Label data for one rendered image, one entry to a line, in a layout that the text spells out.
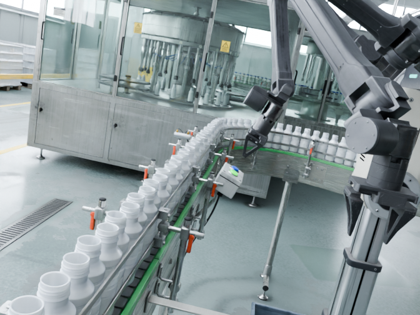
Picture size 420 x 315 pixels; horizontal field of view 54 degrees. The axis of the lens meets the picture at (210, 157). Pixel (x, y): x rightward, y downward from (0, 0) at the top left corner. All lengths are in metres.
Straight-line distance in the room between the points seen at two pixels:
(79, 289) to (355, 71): 0.57
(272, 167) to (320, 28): 1.97
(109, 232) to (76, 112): 4.20
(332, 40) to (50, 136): 4.45
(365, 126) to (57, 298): 0.49
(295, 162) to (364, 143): 2.09
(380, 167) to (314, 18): 0.31
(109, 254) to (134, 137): 3.98
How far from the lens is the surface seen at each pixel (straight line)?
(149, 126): 4.60
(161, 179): 1.03
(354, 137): 0.68
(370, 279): 1.49
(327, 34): 0.82
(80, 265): 0.61
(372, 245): 1.45
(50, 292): 0.56
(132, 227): 0.82
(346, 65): 0.79
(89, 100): 4.80
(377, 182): 0.74
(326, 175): 2.74
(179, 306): 0.98
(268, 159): 2.71
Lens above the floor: 1.46
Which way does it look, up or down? 13 degrees down
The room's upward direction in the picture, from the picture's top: 11 degrees clockwise
